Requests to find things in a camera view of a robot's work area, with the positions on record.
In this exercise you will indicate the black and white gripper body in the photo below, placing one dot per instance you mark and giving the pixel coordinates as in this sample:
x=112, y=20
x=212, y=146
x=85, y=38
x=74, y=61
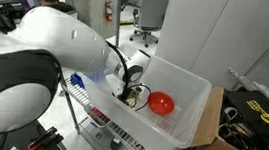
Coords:
x=124, y=92

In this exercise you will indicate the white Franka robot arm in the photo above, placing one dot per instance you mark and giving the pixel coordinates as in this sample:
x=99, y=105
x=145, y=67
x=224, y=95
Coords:
x=54, y=39

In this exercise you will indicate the red plastic bowl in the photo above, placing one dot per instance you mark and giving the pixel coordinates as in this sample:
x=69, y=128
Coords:
x=161, y=103

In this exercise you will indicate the clear plastic storage bin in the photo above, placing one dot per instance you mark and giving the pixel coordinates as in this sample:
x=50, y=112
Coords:
x=186, y=90

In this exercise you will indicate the grey metal pole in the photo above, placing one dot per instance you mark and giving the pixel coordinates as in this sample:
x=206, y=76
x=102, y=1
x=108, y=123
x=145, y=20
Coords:
x=118, y=16

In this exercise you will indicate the red fire extinguisher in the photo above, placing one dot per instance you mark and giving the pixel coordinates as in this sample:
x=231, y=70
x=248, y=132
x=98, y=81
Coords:
x=108, y=10

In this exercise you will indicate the grey office chair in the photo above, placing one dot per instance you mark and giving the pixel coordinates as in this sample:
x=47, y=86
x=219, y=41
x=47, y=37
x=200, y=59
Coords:
x=152, y=13

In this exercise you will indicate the brown cardboard box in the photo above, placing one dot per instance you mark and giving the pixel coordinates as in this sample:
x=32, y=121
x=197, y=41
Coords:
x=210, y=119

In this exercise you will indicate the silver aluminium rails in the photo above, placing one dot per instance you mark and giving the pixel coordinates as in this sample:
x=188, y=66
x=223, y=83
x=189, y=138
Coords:
x=244, y=81

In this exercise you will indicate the black bag with yellow logo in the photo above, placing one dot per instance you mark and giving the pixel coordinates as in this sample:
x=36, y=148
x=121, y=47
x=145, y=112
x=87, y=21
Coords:
x=254, y=114

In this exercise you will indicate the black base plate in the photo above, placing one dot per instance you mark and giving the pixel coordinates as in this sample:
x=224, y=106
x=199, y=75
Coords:
x=46, y=146

